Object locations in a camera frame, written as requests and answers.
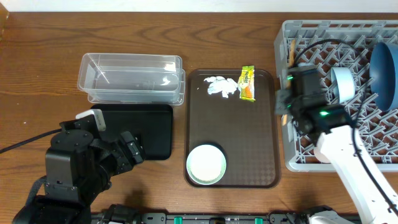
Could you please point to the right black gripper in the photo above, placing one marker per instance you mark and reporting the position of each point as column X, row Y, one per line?
column 281, row 96

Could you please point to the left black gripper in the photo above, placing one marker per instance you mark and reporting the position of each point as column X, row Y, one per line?
column 126, row 162

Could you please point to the light blue small bowl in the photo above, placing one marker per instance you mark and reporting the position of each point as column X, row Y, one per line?
column 345, row 87

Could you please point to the pink white cup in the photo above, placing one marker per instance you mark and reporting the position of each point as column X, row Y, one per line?
column 319, row 156

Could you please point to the mint green rice bowl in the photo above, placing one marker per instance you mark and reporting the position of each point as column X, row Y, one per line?
column 206, row 164

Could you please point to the white tissue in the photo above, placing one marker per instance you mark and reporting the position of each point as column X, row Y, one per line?
column 219, row 84

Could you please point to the dark blue plate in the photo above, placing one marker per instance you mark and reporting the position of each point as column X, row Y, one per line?
column 383, row 71

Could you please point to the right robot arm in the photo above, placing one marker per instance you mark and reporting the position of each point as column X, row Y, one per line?
column 337, row 141

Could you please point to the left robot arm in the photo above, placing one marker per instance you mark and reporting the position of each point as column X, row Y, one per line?
column 79, row 166

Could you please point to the grey dishwasher rack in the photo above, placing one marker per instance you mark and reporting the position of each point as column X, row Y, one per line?
column 339, row 43

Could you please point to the black plastic tray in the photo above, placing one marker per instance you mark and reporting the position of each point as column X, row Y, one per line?
column 151, row 123

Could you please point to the yellow green snack wrapper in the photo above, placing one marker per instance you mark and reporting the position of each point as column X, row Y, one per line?
column 246, row 83

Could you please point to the brown serving tray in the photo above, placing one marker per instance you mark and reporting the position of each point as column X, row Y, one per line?
column 244, row 131

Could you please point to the clear plastic bin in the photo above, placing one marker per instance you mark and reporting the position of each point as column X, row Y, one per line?
column 132, row 78

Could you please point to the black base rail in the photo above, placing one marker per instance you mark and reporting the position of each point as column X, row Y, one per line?
column 124, row 214

